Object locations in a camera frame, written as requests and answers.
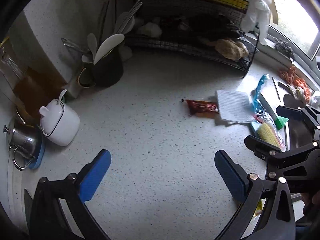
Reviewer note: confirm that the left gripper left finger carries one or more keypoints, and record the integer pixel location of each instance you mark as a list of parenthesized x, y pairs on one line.
[(47, 218)]

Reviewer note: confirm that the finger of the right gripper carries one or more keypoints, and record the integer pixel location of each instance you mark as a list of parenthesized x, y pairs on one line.
[(307, 115), (297, 164)]

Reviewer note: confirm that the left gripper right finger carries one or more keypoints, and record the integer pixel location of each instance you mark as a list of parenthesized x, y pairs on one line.
[(277, 220)]

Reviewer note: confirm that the white green medicine box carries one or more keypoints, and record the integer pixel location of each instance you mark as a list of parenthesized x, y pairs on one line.
[(270, 102)]

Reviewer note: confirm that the blue foil snack wrapper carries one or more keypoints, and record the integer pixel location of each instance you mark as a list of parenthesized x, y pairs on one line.
[(261, 115)]

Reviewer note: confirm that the white dotted wipe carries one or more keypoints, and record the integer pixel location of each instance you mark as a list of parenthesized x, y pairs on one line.
[(235, 106)]

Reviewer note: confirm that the red snack wrapper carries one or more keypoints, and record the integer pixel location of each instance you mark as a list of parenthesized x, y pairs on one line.
[(202, 107)]

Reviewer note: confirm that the yellow sauce packet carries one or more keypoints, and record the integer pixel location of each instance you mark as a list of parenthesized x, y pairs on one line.
[(258, 209)]

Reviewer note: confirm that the person right hand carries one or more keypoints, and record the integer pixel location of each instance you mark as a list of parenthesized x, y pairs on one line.
[(311, 203)]

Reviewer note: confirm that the white plastic bag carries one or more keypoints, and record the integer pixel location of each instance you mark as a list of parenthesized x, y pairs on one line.
[(315, 100)]

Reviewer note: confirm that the stainless steel sink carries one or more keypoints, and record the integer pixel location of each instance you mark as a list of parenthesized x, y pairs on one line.
[(302, 127)]

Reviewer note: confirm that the orange dish rag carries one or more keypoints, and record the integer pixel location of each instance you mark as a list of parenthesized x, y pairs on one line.
[(297, 86)]

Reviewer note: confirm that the steel wool scrubber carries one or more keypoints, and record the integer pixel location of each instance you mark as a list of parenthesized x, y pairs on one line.
[(284, 48)]

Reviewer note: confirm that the small steel teapot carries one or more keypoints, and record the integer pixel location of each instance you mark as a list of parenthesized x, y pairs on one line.
[(26, 144)]

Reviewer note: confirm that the white sugar jar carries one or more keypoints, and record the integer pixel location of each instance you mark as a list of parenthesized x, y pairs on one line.
[(59, 122)]

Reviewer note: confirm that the ginger root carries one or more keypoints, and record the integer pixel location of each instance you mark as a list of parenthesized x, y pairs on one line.
[(231, 50)]

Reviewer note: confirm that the translucent rubber glove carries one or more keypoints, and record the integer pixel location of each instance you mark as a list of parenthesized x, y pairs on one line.
[(258, 14)]

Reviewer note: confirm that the glass oil bottle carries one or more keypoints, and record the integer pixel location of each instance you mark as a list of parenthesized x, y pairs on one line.
[(25, 83)]

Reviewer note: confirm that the black utensil holder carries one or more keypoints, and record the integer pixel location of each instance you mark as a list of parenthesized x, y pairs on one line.
[(107, 72)]

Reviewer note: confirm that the black wire rack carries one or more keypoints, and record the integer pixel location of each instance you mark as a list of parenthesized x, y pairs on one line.
[(189, 27)]

